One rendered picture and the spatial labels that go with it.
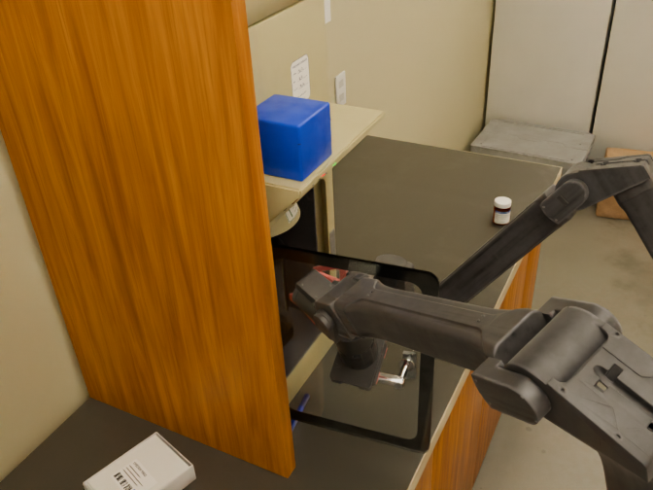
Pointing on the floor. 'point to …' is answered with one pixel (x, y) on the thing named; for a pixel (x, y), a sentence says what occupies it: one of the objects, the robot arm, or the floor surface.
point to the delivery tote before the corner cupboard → (533, 143)
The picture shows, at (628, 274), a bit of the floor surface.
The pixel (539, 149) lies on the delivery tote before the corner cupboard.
